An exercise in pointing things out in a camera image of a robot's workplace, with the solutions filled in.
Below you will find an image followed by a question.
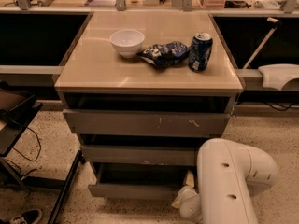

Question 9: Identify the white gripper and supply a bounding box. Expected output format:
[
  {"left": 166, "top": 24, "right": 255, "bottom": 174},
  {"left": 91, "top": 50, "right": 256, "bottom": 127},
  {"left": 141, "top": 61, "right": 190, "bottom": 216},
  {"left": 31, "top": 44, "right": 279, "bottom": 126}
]
[{"left": 171, "top": 170, "right": 198, "bottom": 209}]

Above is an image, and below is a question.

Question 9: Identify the grey bottom drawer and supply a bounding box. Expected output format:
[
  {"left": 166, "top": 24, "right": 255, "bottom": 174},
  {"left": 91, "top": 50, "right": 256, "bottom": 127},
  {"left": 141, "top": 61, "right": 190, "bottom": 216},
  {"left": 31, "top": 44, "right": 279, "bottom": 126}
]
[{"left": 88, "top": 163, "right": 196, "bottom": 201}]

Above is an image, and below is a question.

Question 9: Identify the grey drawer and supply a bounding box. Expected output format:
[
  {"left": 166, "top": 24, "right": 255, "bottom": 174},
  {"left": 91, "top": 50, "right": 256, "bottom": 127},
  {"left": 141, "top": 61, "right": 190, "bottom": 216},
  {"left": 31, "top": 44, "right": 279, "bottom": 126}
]
[
  {"left": 80, "top": 145, "right": 199, "bottom": 166},
  {"left": 88, "top": 163, "right": 196, "bottom": 201},
  {"left": 63, "top": 109, "right": 229, "bottom": 137}
]

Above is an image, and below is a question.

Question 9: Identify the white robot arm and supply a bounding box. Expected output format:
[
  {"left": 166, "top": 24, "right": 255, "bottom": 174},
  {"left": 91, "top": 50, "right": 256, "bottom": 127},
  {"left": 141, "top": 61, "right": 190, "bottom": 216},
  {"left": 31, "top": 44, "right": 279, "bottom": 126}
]
[{"left": 172, "top": 138, "right": 278, "bottom": 224}]

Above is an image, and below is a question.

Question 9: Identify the grey drawer cabinet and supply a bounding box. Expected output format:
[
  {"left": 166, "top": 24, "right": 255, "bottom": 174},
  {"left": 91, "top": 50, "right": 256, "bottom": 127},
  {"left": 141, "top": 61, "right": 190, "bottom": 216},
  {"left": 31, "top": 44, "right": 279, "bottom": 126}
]
[{"left": 53, "top": 10, "right": 244, "bottom": 191}]

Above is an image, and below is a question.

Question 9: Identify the grey middle drawer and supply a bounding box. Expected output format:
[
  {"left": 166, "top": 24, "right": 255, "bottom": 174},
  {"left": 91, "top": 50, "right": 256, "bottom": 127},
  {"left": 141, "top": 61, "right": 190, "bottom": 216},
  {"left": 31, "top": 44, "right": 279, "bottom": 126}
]
[{"left": 80, "top": 145, "right": 199, "bottom": 166}]

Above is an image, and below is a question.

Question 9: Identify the grey top drawer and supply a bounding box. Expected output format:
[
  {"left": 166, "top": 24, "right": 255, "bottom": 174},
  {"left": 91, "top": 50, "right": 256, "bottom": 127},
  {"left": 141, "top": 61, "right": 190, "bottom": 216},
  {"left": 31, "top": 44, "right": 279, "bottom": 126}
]
[{"left": 63, "top": 109, "right": 229, "bottom": 137}]

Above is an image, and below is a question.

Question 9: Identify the blue chip bag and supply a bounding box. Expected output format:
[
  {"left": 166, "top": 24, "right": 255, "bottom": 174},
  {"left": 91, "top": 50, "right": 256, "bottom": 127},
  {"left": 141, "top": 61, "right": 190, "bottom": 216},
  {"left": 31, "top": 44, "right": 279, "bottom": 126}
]
[{"left": 137, "top": 41, "right": 190, "bottom": 68}]

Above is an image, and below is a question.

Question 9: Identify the white curved plastic cover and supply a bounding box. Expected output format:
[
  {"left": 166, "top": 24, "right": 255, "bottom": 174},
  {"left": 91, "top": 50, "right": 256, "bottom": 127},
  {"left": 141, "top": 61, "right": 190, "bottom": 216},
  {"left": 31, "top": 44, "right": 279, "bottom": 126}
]
[{"left": 258, "top": 63, "right": 299, "bottom": 91}]

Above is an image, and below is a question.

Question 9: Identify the blue soda can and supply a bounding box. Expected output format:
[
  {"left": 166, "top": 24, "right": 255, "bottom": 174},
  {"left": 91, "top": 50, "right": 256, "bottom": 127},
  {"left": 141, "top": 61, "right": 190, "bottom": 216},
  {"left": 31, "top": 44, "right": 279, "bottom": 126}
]
[{"left": 188, "top": 33, "right": 213, "bottom": 72}]

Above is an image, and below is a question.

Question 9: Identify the black sneaker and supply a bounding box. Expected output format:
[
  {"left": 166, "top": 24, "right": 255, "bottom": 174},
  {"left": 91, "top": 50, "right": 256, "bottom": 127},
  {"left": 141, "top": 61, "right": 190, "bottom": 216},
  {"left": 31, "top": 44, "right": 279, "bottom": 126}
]
[{"left": 0, "top": 209, "right": 42, "bottom": 224}]

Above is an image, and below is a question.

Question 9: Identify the white bowl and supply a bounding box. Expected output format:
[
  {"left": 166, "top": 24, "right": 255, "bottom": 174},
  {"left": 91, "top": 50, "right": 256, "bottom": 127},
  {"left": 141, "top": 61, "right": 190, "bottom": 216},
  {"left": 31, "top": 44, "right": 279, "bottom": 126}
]
[{"left": 110, "top": 29, "right": 145, "bottom": 58}]

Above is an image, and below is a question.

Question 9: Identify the black metal cart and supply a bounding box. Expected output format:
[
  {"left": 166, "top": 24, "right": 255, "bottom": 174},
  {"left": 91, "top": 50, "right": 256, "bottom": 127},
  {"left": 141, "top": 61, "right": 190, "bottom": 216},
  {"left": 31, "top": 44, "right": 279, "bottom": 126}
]
[{"left": 0, "top": 88, "right": 84, "bottom": 224}]

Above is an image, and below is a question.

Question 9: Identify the white stick with knob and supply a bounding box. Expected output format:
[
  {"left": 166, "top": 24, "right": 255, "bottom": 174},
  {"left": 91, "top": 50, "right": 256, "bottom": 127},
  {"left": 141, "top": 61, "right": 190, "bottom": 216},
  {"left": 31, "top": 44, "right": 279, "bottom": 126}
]
[{"left": 243, "top": 17, "right": 282, "bottom": 69}]

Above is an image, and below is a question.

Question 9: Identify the black cable under bench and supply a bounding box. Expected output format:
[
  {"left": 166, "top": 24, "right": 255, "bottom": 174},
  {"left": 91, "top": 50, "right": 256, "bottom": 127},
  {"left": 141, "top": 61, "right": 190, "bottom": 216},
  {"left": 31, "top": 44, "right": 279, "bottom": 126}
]
[{"left": 263, "top": 101, "right": 297, "bottom": 112}]

